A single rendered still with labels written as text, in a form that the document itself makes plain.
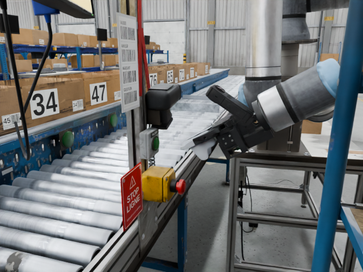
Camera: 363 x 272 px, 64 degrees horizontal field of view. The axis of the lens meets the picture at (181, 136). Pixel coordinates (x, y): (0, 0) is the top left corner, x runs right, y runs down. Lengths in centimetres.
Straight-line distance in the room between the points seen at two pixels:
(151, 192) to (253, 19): 49
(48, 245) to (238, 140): 49
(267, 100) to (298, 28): 71
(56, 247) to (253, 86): 60
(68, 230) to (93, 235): 7
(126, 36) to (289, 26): 79
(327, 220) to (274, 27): 45
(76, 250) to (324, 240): 50
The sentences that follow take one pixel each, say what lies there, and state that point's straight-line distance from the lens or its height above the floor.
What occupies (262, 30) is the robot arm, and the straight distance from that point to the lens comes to 75.
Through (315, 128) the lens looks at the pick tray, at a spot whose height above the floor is 78.
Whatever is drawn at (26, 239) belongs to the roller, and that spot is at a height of 75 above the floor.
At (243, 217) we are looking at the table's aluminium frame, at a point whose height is 43.
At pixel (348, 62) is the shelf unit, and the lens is 46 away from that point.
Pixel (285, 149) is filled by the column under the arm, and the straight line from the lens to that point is 134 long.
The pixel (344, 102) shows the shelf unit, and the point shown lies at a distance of 46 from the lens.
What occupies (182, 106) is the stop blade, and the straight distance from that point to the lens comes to 226.
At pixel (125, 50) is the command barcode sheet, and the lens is 64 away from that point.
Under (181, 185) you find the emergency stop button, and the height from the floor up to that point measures 85.
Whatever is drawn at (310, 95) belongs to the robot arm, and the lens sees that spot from 61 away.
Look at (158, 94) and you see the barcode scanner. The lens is 72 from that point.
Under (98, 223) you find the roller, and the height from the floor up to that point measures 74.
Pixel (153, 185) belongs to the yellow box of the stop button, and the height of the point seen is 85.
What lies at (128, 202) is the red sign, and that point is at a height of 85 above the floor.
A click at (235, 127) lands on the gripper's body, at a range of 64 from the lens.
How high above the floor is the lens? 117
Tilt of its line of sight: 16 degrees down
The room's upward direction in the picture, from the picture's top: straight up
